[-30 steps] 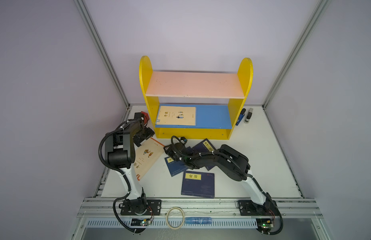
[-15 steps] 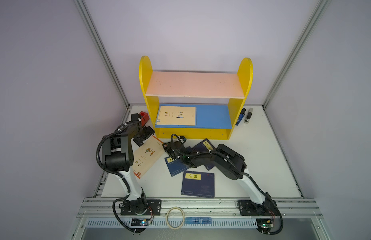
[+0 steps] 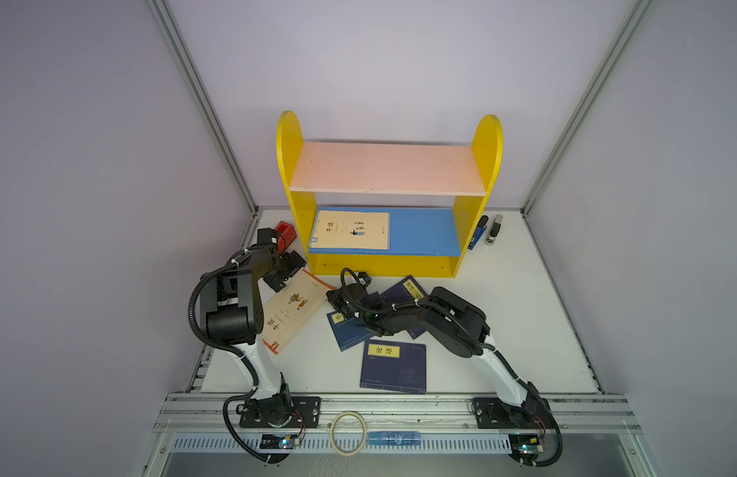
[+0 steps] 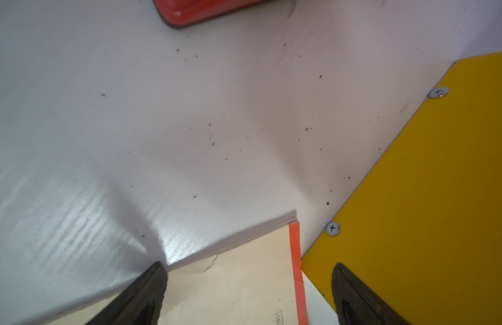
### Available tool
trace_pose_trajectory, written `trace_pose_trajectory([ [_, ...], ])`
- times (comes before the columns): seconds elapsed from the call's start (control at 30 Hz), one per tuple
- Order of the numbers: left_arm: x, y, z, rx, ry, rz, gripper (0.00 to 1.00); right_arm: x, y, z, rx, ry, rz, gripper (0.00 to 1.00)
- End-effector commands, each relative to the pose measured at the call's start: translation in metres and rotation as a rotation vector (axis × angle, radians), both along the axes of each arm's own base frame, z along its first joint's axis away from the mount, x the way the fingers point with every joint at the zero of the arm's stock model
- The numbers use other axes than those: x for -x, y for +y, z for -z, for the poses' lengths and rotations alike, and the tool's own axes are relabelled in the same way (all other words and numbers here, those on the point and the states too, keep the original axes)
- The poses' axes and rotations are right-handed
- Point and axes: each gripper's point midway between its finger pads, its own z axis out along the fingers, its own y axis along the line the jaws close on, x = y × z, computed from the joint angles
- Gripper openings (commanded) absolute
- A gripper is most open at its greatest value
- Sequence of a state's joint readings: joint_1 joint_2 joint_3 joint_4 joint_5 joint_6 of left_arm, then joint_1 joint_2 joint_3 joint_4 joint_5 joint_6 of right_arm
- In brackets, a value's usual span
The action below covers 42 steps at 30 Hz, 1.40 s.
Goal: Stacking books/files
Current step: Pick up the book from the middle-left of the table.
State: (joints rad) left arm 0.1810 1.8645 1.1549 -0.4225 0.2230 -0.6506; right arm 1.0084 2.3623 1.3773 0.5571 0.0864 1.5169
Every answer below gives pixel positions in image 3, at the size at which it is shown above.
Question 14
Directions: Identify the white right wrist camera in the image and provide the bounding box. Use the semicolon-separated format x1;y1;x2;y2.
358;271;372;286

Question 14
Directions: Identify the large dark blue book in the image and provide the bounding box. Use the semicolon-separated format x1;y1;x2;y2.
360;340;427;395

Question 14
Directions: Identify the red tape dispenser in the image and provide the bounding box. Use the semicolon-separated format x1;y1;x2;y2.
275;221;297;254

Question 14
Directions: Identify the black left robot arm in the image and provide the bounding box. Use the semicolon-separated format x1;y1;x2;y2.
188;228;295;427

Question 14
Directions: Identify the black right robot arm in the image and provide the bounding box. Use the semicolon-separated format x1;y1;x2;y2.
327;281;558;429

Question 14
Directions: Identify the red-edged beige reading book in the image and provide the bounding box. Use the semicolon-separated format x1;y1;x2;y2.
262;270;334;355

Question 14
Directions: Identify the masking tape roll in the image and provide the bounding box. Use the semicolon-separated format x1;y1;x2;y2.
328;411;368;457

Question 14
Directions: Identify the blue-edged beige reading book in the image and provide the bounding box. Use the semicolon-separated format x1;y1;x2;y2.
310;210;390;250

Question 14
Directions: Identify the grey black stapler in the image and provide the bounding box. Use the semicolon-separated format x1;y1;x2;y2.
486;214;503;246

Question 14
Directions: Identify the black corrugated left cable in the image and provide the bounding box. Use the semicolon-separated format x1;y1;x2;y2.
188;261;262;389

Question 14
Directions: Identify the yellow blue pink bookshelf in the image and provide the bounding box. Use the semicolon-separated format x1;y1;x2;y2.
276;111;503;278

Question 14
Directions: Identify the small dark blue poetry book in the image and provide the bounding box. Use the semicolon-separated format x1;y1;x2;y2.
379;275;427;340

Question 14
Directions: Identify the blue stapler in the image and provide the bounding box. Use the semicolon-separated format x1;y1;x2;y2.
468;215;489;250

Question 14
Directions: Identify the blue label strip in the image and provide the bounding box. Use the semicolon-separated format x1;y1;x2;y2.
366;431;422;447

